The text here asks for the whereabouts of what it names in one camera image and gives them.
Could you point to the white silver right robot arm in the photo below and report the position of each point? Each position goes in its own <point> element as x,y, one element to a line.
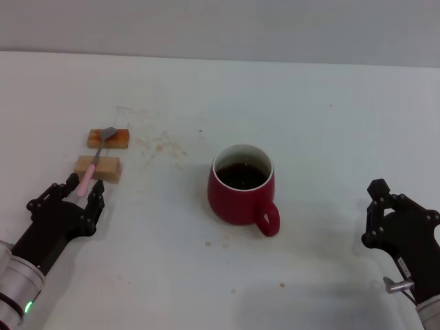
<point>431,313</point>

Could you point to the red ceramic coffee cup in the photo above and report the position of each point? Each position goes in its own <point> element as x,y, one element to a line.
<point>233,206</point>

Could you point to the plain light wooden block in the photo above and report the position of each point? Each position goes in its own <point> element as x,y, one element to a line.
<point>108,168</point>

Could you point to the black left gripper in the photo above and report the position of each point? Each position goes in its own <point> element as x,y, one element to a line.
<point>55,227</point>

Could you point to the orange stained wooden block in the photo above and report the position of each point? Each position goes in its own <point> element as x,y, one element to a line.
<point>118,139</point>

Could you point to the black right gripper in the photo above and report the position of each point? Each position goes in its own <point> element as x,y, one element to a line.
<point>416,240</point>

